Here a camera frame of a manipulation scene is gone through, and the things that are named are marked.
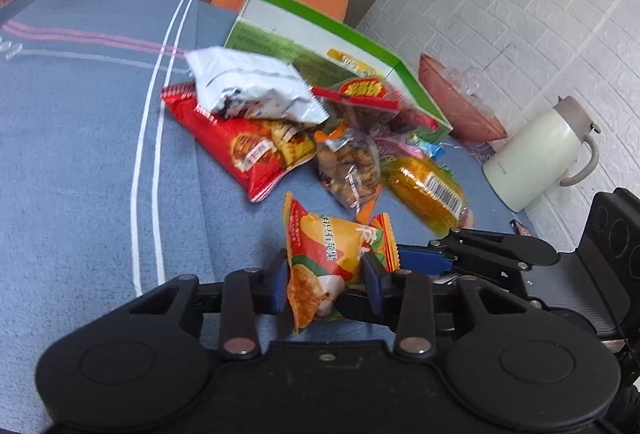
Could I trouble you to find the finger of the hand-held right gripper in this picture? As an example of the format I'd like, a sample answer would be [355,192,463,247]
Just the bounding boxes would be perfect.
[396,228,560,283]
[334,290,400,327]

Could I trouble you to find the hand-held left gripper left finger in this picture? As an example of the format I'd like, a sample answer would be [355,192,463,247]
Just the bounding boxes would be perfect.
[130,255,291,361]

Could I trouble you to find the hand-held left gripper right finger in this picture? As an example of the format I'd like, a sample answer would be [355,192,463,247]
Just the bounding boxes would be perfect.
[361,255,542,361]

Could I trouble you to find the orange chip packet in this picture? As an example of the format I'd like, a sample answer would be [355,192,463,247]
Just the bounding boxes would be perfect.
[283,191,402,336]

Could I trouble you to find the yellow corn packet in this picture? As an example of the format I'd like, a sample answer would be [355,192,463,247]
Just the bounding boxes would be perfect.
[381,155,474,235]

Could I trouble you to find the blue green candy packet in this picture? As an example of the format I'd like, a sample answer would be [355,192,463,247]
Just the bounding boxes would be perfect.
[415,140,447,159]

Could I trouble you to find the clear peanut packet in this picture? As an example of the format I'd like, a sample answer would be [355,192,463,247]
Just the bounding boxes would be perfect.
[314,123,385,223]

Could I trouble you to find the red snack packet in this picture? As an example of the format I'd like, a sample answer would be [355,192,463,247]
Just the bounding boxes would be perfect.
[161,82,321,203]

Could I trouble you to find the clear packet with red label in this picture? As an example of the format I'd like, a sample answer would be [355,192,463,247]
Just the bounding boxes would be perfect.
[310,78,441,135]

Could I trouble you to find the white silver snack packet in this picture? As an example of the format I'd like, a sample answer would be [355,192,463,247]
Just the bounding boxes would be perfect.
[185,46,331,129]

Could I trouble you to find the green cardboard box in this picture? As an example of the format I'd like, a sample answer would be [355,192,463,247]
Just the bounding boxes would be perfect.
[223,0,454,145]

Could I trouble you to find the pink candy packet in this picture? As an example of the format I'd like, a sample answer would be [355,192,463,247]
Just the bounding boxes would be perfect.
[374,133,417,157]

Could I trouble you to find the white thermos jug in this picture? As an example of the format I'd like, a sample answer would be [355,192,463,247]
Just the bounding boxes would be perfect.
[482,96,602,213]

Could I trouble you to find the pink plastic bowl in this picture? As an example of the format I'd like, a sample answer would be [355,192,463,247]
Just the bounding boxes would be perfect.
[418,52,509,143]

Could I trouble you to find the clear plastic wrap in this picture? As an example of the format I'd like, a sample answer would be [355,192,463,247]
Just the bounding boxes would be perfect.
[442,65,496,115]

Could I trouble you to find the blue striped tablecloth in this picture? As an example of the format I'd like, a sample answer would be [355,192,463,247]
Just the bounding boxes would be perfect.
[0,0,576,415]

